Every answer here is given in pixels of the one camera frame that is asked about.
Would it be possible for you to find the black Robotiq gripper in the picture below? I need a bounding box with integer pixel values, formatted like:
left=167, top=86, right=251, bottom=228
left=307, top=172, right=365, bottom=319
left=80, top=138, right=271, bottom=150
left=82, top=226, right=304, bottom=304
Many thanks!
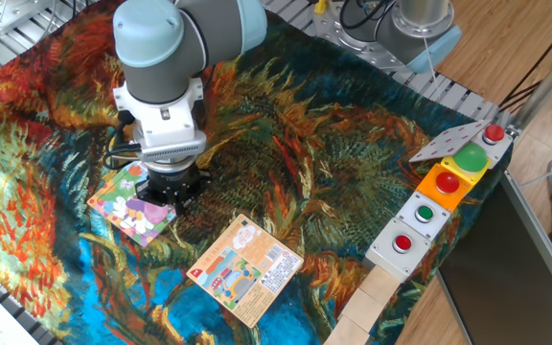
left=133, top=165, right=213, bottom=216

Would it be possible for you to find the colourful girl puzzle board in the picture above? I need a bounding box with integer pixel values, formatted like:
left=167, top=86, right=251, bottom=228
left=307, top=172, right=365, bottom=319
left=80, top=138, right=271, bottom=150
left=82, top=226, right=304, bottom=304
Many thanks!
left=86, top=161, right=177, bottom=249

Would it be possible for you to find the orange vehicle puzzle board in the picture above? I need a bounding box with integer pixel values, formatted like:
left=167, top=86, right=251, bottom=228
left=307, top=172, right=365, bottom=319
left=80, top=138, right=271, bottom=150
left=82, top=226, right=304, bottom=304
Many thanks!
left=186, top=213, right=305, bottom=329

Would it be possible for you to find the sunflower painting tablecloth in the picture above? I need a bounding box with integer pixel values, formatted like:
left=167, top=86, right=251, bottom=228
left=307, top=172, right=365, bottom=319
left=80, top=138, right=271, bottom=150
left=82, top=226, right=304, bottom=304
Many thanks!
left=0, top=0, right=515, bottom=345

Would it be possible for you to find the light wooden block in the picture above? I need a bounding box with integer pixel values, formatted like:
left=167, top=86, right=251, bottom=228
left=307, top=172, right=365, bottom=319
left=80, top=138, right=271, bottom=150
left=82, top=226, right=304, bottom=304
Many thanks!
left=357, top=264, right=402, bottom=307
left=338, top=287, right=383, bottom=334
left=322, top=314, right=371, bottom=345

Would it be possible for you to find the large grey red-button box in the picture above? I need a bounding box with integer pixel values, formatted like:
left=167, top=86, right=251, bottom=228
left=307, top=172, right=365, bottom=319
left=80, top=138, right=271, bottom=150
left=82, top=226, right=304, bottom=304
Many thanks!
left=364, top=216, right=433, bottom=283

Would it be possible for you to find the silver perforated metal plate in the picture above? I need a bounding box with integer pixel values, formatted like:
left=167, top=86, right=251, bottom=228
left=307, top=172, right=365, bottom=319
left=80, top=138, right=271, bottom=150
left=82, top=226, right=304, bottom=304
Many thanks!
left=0, top=0, right=61, bottom=37

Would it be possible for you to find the grey green-button box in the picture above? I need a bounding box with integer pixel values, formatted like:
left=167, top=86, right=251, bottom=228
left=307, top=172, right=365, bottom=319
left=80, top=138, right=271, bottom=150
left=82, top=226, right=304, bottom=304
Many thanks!
left=394, top=190, right=452, bottom=241

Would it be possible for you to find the orange red-button box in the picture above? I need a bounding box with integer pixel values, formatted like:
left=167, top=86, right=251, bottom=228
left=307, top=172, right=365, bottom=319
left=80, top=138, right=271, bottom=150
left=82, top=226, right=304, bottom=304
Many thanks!
left=415, top=162, right=473, bottom=214

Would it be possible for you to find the white card with red dots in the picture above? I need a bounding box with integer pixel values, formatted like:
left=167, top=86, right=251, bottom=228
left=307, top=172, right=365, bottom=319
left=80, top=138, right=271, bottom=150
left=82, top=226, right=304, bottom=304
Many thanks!
left=408, top=119, right=492, bottom=164

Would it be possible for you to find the yellow green-dome button box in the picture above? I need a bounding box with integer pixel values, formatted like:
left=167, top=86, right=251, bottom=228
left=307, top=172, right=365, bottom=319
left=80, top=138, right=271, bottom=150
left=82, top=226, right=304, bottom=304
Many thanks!
left=440, top=142, right=492, bottom=186

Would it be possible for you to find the small grey red-button box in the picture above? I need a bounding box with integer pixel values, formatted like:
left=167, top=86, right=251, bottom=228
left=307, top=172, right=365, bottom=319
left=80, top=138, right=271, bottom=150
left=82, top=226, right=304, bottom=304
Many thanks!
left=470, top=123, right=515, bottom=169

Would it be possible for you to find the dark grey panel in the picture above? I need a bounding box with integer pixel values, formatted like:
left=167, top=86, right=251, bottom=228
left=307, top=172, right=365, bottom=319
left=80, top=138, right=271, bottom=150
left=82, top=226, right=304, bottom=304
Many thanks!
left=436, top=172, right=552, bottom=345

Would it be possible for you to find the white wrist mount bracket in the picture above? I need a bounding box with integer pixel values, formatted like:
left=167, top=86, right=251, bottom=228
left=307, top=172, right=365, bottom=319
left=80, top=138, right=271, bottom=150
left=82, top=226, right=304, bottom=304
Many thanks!
left=112, top=77, right=208, bottom=164

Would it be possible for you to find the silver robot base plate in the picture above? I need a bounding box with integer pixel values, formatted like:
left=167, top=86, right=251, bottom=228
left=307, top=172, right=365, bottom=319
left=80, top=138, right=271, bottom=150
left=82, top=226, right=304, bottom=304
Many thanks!
left=311, top=1, right=425, bottom=73

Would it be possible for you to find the black floor cable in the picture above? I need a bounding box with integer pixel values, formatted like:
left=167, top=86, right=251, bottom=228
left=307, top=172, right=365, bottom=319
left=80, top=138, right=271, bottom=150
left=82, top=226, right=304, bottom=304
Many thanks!
left=498, top=9, right=552, bottom=112

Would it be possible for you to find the aluminium corner post beam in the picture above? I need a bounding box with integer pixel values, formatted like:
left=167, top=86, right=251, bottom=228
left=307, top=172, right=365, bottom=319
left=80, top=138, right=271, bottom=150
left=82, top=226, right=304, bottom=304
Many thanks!
left=510, top=42, right=552, bottom=130

